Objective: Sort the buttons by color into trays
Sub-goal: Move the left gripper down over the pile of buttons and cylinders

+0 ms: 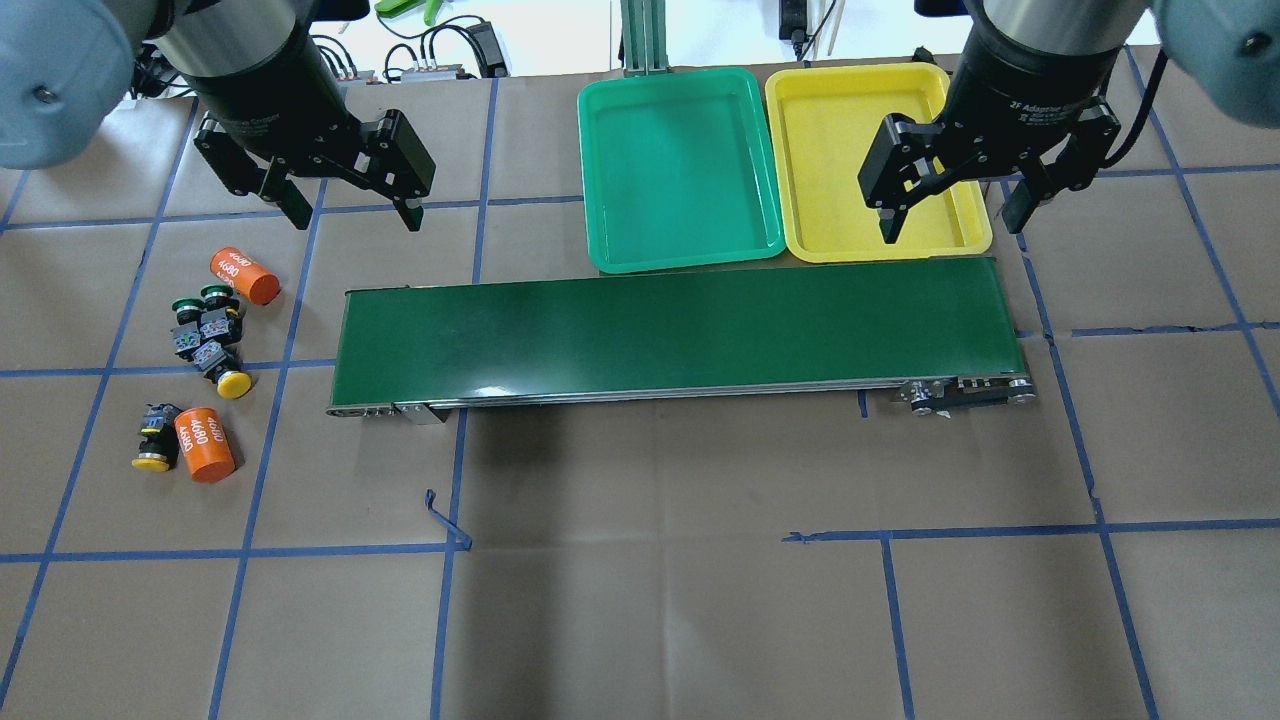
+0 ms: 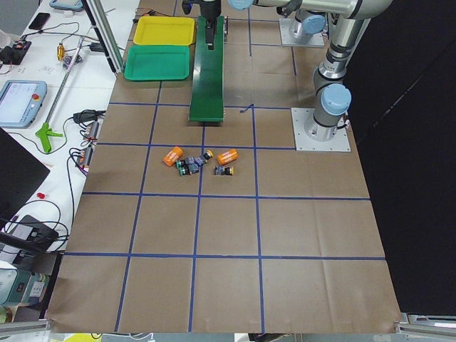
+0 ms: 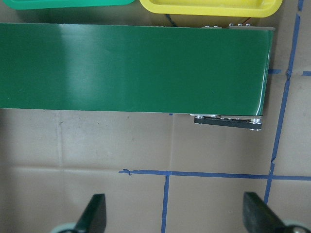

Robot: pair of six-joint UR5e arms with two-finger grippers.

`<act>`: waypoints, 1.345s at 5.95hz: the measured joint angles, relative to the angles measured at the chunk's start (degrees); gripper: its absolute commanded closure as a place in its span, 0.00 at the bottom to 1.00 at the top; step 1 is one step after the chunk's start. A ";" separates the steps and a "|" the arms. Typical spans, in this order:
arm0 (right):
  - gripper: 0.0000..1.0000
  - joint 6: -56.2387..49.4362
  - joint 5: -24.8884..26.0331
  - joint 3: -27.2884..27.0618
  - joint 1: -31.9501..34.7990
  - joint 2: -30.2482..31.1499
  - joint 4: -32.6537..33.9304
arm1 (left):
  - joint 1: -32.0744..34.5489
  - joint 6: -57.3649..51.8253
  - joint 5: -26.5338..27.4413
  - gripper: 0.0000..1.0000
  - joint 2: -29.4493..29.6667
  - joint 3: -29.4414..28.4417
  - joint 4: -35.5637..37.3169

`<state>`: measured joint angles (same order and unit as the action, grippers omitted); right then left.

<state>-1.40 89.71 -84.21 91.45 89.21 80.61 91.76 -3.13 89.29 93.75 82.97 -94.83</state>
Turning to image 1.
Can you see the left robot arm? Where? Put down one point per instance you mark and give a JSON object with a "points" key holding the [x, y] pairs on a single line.
{"points": [[67, 64]]}

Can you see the green plastic tray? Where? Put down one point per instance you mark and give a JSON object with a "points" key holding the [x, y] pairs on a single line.
{"points": [[678, 170]]}

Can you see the black power adapter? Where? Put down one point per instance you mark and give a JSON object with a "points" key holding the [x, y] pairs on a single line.
{"points": [[492, 59]]}

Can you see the aluminium frame post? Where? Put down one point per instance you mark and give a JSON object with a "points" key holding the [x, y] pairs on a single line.
{"points": [[644, 38]]}

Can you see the green conveyor belt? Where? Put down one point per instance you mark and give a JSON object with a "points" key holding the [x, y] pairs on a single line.
{"points": [[937, 332]]}

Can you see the orange 4680 cylinder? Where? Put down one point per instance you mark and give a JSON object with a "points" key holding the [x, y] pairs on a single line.
{"points": [[204, 445], [247, 277]]}

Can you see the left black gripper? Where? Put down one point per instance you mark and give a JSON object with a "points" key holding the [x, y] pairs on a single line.
{"points": [[272, 92]]}

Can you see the green grabber tool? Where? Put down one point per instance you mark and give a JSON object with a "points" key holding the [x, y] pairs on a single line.
{"points": [[430, 13]]}

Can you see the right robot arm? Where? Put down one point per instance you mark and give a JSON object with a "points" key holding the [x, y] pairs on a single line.
{"points": [[1228, 47]]}

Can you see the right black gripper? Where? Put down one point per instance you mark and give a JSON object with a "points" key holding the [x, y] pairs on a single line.
{"points": [[1022, 85]]}

